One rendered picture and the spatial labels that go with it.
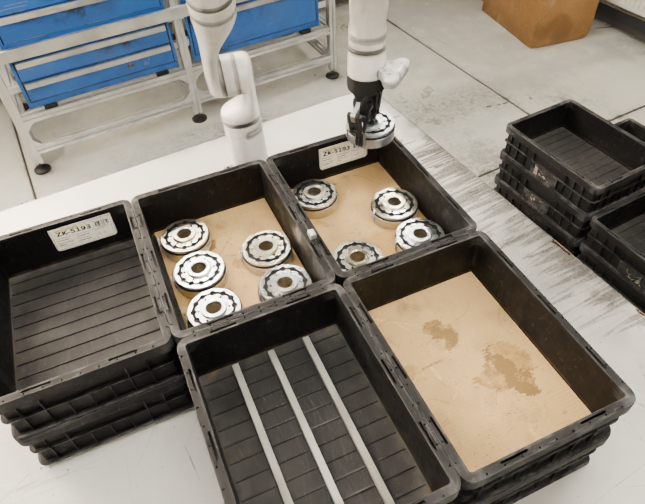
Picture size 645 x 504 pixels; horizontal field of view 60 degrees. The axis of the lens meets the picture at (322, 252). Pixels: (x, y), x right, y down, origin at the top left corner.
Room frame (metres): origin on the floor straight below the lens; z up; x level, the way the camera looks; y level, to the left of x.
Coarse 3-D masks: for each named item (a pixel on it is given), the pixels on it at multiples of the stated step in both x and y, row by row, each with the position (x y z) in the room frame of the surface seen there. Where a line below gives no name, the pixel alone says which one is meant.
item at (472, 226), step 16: (320, 144) 1.05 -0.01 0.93; (400, 144) 1.03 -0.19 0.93; (272, 160) 1.00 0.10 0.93; (416, 160) 0.97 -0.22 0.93; (432, 176) 0.91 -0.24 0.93; (288, 192) 0.89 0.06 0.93; (304, 224) 0.80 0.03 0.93; (320, 240) 0.75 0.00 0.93; (432, 240) 0.73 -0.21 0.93; (400, 256) 0.69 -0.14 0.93; (336, 272) 0.66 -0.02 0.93; (352, 272) 0.66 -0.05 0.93
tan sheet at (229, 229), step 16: (240, 208) 0.96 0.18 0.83; (256, 208) 0.96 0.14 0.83; (208, 224) 0.92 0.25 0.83; (224, 224) 0.91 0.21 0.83; (240, 224) 0.91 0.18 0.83; (256, 224) 0.91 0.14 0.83; (272, 224) 0.90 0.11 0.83; (160, 240) 0.88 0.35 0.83; (224, 240) 0.86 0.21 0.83; (240, 240) 0.86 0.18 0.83; (224, 256) 0.82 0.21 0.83; (240, 272) 0.77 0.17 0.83; (176, 288) 0.73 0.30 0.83; (224, 288) 0.73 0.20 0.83; (240, 288) 0.72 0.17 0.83; (256, 288) 0.72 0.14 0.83
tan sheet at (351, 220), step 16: (336, 176) 1.06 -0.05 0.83; (352, 176) 1.05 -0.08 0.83; (368, 176) 1.05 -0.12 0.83; (384, 176) 1.05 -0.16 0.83; (352, 192) 1.00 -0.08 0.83; (368, 192) 0.99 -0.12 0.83; (336, 208) 0.94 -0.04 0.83; (352, 208) 0.94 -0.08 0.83; (368, 208) 0.94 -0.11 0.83; (320, 224) 0.89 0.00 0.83; (336, 224) 0.89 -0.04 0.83; (352, 224) 0.89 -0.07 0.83; (368, 224) 0.88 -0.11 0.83; (336, 240) 0.84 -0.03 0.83; (368, 240) 0.84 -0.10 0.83; (384, 240) 0.83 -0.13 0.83; (384, 256) 0.79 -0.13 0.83
